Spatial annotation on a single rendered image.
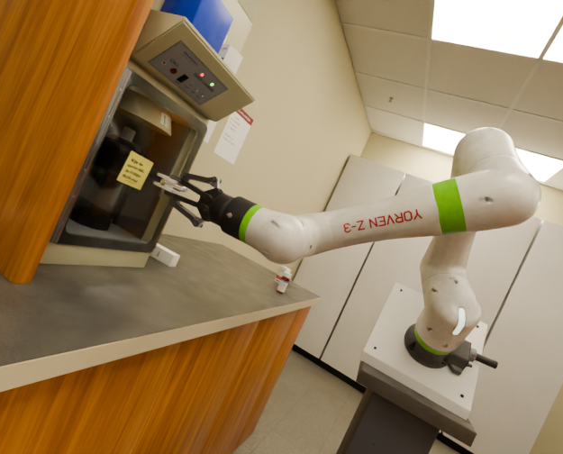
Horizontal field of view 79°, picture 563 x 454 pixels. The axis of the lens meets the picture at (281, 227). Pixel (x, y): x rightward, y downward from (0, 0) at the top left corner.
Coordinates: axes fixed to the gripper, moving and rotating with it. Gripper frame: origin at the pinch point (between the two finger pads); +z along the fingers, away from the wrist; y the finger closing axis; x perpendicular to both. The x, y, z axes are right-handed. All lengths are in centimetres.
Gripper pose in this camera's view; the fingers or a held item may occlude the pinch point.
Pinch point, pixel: (168, 184)
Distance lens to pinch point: 92.1
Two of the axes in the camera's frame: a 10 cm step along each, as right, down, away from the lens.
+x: -3.6, -1.1, -9.3
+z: -8.4, -3.9, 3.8
